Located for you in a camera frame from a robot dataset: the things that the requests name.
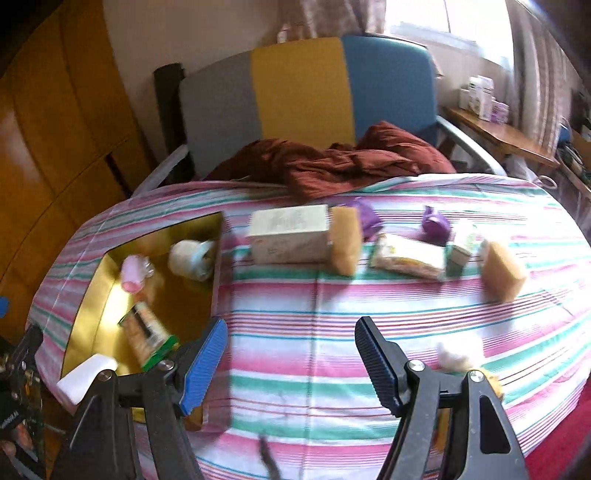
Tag white paper card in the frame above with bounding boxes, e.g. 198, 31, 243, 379
56, 354, 118, 407

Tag patterned curtain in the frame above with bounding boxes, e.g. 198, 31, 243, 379
508, 0, 583, 153
277, 0, 386, 40

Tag tube with green cap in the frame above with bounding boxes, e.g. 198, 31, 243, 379
117, 302, 181, 372

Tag red-brown cloth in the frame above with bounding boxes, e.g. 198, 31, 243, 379
205, 121, 458, 204

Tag cluttered shelf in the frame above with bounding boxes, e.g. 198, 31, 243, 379
556, 88, 591, 199

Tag wooden wardrobe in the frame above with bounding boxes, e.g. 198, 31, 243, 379
0, 0, 158, 324

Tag white boxes on desk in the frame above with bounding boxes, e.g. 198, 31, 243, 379
458, 75, 495, 121

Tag red cloth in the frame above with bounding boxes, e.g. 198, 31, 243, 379
526, 383, 591, 480

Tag gold cardboard box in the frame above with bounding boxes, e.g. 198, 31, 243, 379
60, 211, 234, 432

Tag yellow sponge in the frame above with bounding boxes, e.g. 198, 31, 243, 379
480, 240, 528, 303
330, 206, 363, 277

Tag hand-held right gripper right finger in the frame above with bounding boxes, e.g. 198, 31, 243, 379
355, 316, 529, 480

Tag white carton box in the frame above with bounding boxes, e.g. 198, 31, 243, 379
247, 204, 334, 265

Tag grey yellow blue chair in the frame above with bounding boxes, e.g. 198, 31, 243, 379
131, 34, 509, 199

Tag wooden desk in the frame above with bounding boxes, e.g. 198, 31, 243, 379
443, 106, 561, 174

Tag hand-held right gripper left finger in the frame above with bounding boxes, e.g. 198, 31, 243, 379
51, 318, 228, 480

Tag yellow fuzzy object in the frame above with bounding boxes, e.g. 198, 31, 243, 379
482, 369, 505, 400

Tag striped bed sheet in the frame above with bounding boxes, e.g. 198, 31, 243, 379
28, 173, 591, 480

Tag white cotton ball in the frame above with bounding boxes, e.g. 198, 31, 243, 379
436, 339, 485, 372

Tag pink small bottle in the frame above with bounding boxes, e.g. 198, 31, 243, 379
121, 254, 155, 292

